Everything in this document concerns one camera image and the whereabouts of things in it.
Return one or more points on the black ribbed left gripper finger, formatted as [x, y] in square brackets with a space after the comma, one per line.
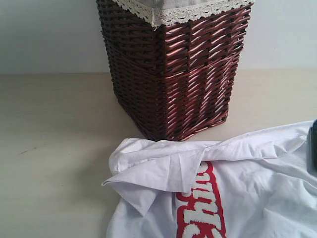
[312, 148]

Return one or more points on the brown wicker laundry basket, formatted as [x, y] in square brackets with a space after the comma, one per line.
[174, 81]

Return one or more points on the white shirt with red lettering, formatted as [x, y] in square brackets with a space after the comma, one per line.
[256, 185]

